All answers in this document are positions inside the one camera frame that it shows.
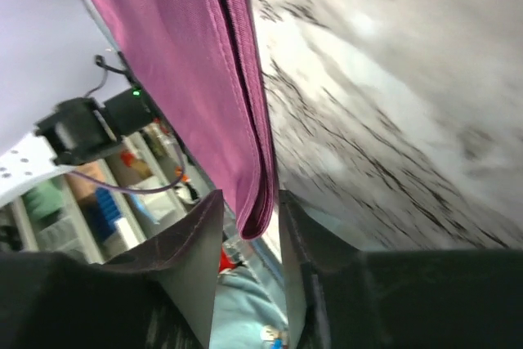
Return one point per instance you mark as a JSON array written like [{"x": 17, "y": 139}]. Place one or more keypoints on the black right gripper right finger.
[{"x": 340, "y": 297}]

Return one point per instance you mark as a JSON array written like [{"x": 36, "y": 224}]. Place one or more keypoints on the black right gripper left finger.
[{"x": 159, "y": 294}]

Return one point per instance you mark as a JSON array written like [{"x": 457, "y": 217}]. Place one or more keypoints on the purple satin napkin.
[{"x": 198, "y": 60}]

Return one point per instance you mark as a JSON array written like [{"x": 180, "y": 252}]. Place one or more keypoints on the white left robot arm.
[{"x": 79, "y": 131}]

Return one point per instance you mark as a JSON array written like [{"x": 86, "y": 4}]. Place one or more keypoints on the light blue cloth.
[{"x": 244, "y": 317}]

